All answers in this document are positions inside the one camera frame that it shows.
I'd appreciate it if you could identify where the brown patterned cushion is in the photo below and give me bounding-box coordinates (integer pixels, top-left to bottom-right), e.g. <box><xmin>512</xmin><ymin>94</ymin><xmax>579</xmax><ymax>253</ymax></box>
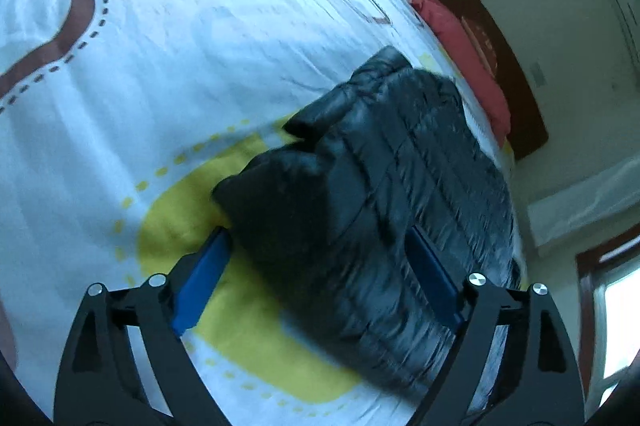
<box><xmin>461</xmin><ymin>17</ymin><xmax>502</xmax><ymax>74</ymax></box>

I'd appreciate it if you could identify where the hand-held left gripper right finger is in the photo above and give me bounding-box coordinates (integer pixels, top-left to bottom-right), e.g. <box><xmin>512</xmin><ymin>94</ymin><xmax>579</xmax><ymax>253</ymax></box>
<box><xmin>405</xmin><ymin>226</ymin><xmax>586</xmax><ymax>426</ymax></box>

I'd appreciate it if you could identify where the red pillow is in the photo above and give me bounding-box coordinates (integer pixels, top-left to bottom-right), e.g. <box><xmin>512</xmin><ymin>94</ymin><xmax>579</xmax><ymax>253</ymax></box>
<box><xmin>410</xmin><ymin>0</ymin><xmax>512</xmax><ymax>142</ymax></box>

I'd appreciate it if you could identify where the bed with patterned sheet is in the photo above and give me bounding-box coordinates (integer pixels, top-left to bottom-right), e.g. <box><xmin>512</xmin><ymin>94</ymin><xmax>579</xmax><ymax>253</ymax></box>
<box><xmin>0</xmin><ymin>0</ymin><xmax>531</xmax><ymax>426</ymax></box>

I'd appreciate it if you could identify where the white curtain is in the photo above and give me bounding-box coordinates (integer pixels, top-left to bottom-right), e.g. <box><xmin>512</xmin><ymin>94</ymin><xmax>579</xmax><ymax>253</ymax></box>
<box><xmin>527</xmin><ymin>156</ymin><xmax>640</xmax><ymax>248</ymax></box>

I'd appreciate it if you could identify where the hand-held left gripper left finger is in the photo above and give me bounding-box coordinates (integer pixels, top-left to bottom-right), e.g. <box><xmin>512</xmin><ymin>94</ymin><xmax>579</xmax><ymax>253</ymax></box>
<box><xmin>54</xmin><ymin>226</ymin><xmax>236</xmax><ymax>426</ymax></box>

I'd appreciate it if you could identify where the dark wooden headboard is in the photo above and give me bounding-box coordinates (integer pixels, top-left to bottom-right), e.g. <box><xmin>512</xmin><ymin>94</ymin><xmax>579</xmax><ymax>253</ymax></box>
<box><xmin>410</xmin><ymin>0</ymin><xmax>549</xmax><ymax>161</ymax></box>

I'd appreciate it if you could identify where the large brown-framed window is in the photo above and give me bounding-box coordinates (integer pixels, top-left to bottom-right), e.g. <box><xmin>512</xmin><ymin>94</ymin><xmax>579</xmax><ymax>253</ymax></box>
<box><xmin>575</xmin><ymin>231</ymin><xmax>640</xmax><ymax>402</ymax></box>

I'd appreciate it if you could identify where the black quilted puffer jacket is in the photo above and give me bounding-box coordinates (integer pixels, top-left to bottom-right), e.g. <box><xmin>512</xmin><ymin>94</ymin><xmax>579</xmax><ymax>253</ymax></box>
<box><xmin>212</xmin><ymin>46</ymin><xmax>528</xmax><ymax>409</ymax></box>

